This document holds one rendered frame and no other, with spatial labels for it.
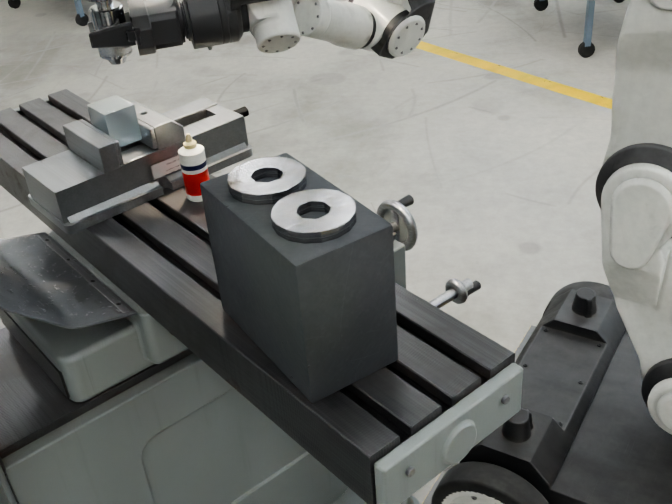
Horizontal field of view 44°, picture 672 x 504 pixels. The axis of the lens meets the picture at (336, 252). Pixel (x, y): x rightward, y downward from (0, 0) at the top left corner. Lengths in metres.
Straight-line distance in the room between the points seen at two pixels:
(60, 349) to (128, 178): 0.28
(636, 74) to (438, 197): 2.09
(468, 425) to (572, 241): 2.05
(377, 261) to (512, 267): 1.94
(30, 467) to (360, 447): 0.59
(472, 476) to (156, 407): 0.50
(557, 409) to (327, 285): 0.70
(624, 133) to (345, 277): 0.49
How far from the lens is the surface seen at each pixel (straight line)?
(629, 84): 1.16
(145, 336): 1.27
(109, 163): 1.32
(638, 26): 1.10
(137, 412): 1.35
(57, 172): 1.36
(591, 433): 1.46
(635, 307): 1.32
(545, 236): 2.97
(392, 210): 1.76
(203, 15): 1.22
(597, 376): 1.55
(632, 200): 1.17
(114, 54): 1.25
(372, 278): 0.88
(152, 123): 1.35
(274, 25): 1.23
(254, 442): 1.57
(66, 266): 1.38
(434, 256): 2.85
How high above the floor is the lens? 1.61
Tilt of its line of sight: 34 degrees down
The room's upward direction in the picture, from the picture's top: 5 degrees counter-clockwise
